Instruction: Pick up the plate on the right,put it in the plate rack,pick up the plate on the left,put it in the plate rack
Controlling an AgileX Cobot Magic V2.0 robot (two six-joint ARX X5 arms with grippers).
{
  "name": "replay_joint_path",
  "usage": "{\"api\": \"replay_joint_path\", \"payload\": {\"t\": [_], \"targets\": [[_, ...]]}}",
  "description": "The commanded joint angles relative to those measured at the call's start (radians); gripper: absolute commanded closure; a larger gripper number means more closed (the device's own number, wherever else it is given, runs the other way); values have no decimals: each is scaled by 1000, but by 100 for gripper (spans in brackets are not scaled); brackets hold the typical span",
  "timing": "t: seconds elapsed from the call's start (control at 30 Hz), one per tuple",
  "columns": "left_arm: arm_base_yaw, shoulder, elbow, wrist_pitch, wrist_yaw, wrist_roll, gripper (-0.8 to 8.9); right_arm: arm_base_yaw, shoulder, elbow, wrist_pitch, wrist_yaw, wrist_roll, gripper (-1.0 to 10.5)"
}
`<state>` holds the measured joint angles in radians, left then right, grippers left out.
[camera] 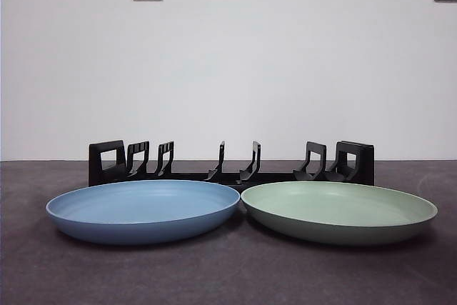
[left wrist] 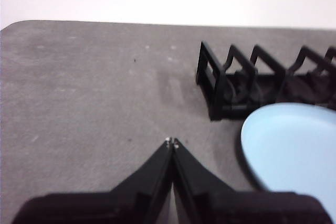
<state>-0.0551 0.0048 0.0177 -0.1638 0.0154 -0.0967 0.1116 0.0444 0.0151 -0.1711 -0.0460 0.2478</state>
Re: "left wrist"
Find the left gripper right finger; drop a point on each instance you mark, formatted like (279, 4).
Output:
(236, 208)

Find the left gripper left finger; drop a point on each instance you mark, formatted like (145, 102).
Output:
(118, 205)

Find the black plate rack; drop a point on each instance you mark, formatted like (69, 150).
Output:
(218, 95)

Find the blue plate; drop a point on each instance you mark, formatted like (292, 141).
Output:
(288, 142)

